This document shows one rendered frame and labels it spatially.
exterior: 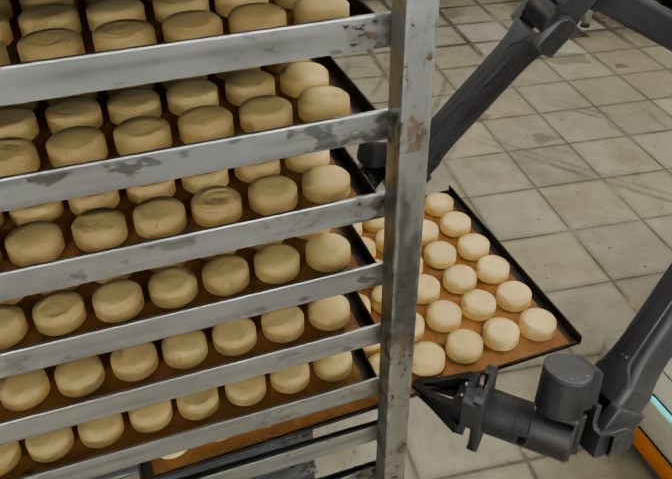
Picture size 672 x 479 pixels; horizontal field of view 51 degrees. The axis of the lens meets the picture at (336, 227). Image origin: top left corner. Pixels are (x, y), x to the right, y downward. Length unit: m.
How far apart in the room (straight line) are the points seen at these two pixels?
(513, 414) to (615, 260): 1.87
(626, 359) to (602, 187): 2.22
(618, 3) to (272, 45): 0.83
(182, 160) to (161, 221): 0.09
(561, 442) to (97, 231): 0.57
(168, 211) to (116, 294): 0.11
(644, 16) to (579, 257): 1.48
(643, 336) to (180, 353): 0.55
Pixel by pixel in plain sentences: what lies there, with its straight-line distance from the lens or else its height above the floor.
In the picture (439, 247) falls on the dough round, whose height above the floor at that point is 0.94.
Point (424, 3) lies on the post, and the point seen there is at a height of 1.44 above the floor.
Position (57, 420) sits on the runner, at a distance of 0.80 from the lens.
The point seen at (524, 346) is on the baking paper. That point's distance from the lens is 1.02.
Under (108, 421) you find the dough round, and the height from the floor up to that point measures 0.97.
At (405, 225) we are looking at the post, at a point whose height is 1.22.
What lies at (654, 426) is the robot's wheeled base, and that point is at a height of 0.18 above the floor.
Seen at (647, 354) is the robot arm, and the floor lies 1.00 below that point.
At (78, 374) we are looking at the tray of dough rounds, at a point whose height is 1.06.
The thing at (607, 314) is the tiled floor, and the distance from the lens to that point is 2.51.
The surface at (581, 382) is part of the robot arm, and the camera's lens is 0.87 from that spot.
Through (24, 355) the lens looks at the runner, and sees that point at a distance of 0.73.
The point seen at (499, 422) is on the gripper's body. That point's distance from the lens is 0.92.
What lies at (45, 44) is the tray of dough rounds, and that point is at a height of 1.42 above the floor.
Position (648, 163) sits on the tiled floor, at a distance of 3.37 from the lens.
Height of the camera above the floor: 1.64
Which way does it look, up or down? 37 degrees down
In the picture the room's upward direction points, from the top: 1 degrees counter-clockwise
